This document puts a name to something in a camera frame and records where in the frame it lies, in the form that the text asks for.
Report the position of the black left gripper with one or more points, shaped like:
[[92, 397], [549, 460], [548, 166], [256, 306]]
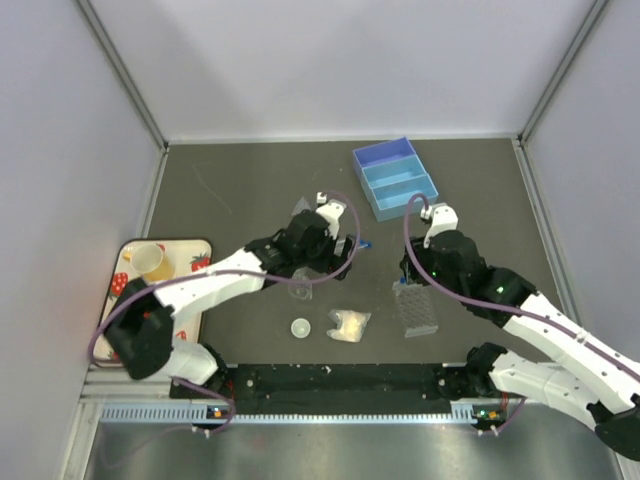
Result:
[[332, 261]]

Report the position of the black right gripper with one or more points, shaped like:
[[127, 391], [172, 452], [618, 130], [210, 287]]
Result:
[[408, 265]]

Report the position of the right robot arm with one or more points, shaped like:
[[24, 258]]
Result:
[[587, 381]]

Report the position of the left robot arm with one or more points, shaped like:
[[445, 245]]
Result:
[[140, 327]]

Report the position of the clear acrylic test tube rack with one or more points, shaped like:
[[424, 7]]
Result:
[[415, 309]]

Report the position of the clear plastic funnel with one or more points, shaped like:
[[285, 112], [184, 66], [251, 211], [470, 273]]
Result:
[[301, 206]]

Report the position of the clear bag of cotton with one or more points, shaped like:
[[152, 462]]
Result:
[[349, 325]]

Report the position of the small white plastic cup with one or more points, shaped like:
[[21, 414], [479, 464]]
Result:
[[300, 328]]

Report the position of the blue compartment organizer box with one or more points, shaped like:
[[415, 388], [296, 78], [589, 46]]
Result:
[[390, 173]]

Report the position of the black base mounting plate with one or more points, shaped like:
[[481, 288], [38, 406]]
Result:
[[351, 389]]

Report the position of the strawberry pattern tray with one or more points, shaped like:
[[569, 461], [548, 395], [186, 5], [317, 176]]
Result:
[[186, 256]]

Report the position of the cream ceramic mug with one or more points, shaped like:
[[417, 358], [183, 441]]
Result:
[[151, 262]]

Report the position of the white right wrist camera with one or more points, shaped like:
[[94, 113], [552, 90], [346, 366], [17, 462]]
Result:
[[439, 218]]

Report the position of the grey slotted cable duct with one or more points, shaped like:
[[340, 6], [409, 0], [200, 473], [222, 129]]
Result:
[[207, 414]]

